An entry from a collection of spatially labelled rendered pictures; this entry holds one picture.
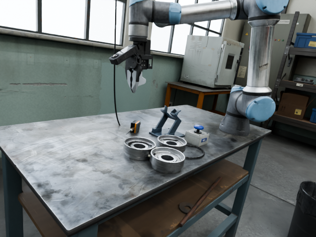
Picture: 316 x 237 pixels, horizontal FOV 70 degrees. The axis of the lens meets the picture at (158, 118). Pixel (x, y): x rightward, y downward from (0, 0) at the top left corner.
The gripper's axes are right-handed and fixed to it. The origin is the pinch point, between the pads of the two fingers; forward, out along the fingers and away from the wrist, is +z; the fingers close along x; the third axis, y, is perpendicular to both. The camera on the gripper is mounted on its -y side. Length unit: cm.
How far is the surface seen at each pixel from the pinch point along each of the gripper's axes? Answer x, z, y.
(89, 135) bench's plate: 1.7, 16.5, -17.8
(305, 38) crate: 45, -53, 345
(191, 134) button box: -20.9, 15.3, 14.4
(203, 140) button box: -24.7, 17.6, 18.0
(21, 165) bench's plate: -11.7, 16.0, -42.8
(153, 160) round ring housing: -29.5, 15.6, -13.0
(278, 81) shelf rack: 65, 13, 330
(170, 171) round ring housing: -34.1, 18.1, -10.1
